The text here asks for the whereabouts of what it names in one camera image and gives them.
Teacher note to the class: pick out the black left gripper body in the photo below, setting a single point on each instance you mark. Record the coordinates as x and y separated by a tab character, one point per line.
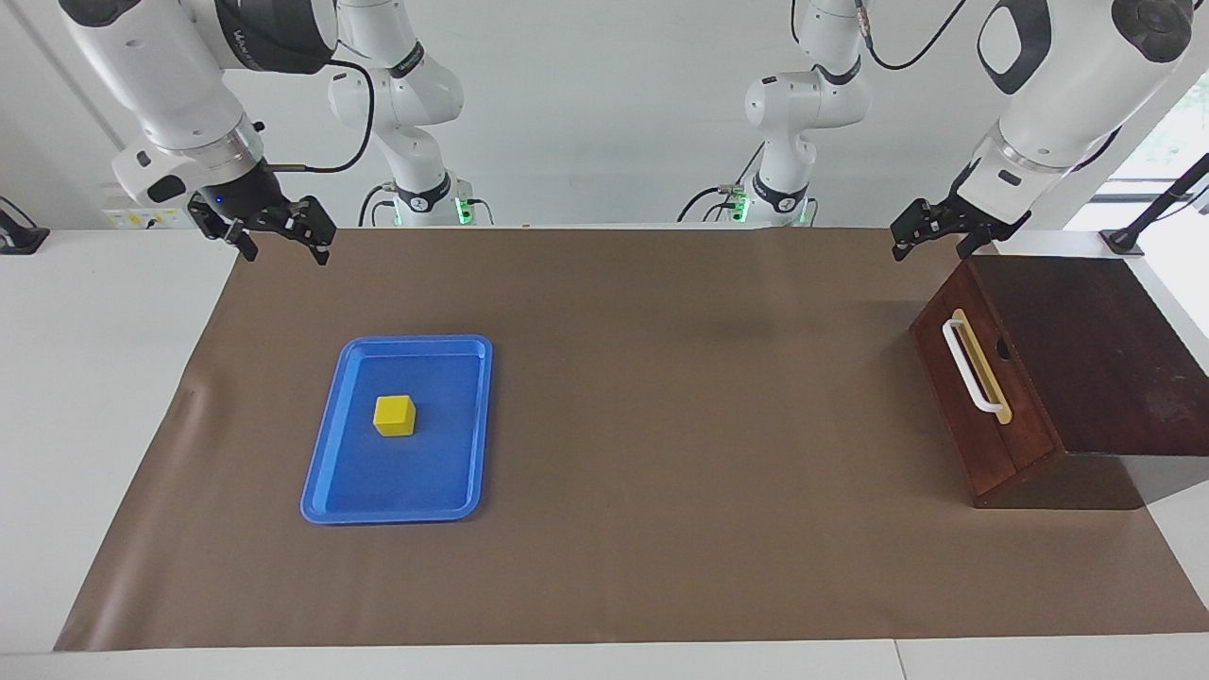
982	215

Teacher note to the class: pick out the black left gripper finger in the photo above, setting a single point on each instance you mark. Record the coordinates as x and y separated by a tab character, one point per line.
921	222
978	242

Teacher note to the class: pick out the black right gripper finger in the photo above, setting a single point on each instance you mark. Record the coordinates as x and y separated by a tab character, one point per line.
219	225
314	225

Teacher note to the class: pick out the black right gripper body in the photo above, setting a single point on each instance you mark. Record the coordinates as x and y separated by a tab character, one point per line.
250	198

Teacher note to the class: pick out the yellow cube block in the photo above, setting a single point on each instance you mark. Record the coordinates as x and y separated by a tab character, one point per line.
395	417

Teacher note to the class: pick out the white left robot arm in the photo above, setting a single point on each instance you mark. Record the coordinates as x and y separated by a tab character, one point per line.
1067	94

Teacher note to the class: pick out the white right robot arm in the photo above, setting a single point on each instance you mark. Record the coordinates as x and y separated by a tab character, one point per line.
170	76

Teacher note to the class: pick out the dark wooden drawer cabinet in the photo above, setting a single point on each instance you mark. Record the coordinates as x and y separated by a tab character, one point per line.
1105	359

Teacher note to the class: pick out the white power strip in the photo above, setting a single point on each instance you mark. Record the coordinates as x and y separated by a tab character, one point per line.
142	217

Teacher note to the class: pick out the blue plastic tray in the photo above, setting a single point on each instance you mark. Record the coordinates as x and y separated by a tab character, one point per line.
425	472

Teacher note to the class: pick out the brown table mat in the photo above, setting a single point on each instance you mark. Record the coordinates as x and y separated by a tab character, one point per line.
661	472

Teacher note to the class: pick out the black camera stand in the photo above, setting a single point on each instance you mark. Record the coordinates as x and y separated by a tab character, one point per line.
1166	200

